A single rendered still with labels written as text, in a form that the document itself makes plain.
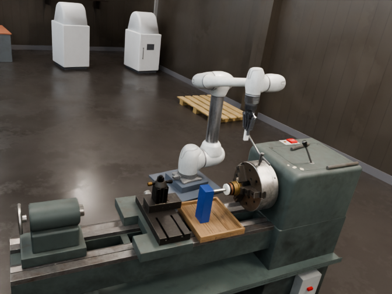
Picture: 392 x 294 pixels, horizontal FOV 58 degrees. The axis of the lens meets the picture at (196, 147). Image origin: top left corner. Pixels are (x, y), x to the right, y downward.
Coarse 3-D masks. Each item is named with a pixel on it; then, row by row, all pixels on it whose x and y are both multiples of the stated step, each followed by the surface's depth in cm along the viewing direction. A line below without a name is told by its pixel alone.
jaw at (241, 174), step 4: (236, 168) 227; (240, 168) 225; (244, 168) 226; (240, 172) 224; (244, 172) 225; (236, 176) 225; (240, 176) 223; (244, 176) 224; (236, 180) 221; (240, 180) 222; (244, 180) 224; (248, 180) 227
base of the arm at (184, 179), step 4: (176, 172) 284; (176, 176) 276; (180, 176) 276; (184, 176) 275; (188, 176) 275; (192, 176) 276; (196, 176) 280; (180, 180) 276; (184, 180) 274; (188, 180) 275; (192, 180) 277; (196, 180) 279; (200, 180) 281
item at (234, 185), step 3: (228, 183) 219; (231, 183) 219; (234, 183) 219; (237, 183) 219; (240, 183) 222; (231, 186) 217; (234, 186) 217; (237, 186) 218; (240, 186) 220; (231, 189) 216; (234, 189) 217; (237, 189) 217; (231, 192) 217; (234, 192) 217; (237, 192) 218
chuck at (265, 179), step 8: (256, 160) 227; (248, 168) 222; (256, 168) 216; (264, 168) 218; (248, 176) 223; (256, 176) 216; (264, 176) 214; (248, 184) 232; (256, 184) 216; (264, 184) 212; (272, 184) 215; (272, 192) 215; (248, 200) 225; (256, 200) 217; (264, 200) 214; (248, 208) 225; (256, 208) 218; (264, 208) 223
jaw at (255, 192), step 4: (240, 188) 217; (244, 188) 217; (248, 188) 217; (252, 188) 217; (240, 192) 218; (244, 192) 217; (248, 192) 215; (252, 192) 214; (256, 192) 212; (260, 192) 213; (264, 192) 213; (252, 196) 214; (256, 196) 213; (260, 196) 213; (264, 196) 214
